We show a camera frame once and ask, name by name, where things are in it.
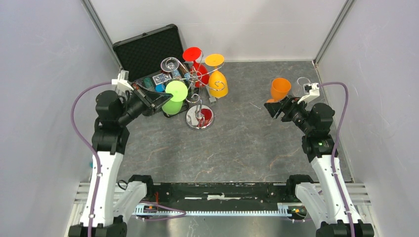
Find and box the black poker chip case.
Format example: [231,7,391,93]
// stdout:
[95,24,192,127]

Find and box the red plastic wine glass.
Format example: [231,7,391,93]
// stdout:
[182,46,209,87]

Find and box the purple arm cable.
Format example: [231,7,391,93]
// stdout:
[288,81,356,237]
[70,81,187,237]

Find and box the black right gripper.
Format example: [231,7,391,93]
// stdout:
[264,94,314,135]

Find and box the yellow plastic wine glass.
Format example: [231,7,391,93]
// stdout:
[205,53,228,99]

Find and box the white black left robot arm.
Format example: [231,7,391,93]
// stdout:
[68,86,173,237]

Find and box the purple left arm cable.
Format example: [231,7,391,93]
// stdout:
[70,81,187,237]

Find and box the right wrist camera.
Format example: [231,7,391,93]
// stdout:
[297,83,320,104]

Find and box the green plastic wine glass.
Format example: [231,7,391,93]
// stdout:
[162,80,188,115]

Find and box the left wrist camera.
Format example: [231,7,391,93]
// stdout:
[111,70,133,95]

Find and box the clear wine glass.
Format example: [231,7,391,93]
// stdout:
[292,77,312,97]
[160,57,180,73]

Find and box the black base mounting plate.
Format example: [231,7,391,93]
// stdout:
[144,182,301,211]

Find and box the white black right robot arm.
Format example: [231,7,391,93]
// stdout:
[264,96,375,237]

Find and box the orange plastic wine glass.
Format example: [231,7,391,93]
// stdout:
[266,78,292,103]

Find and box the chrome wire glass rack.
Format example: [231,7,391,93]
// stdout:
[182,69,215,131]

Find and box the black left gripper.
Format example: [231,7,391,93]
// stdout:
[117,83,172,125]

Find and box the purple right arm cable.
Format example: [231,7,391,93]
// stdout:
[288,81,356,237]

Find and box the slotted cable duct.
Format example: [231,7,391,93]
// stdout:
[132,203,292,217]

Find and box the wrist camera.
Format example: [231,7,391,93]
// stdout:
[111,70,133,95]
[297,83,320,104]

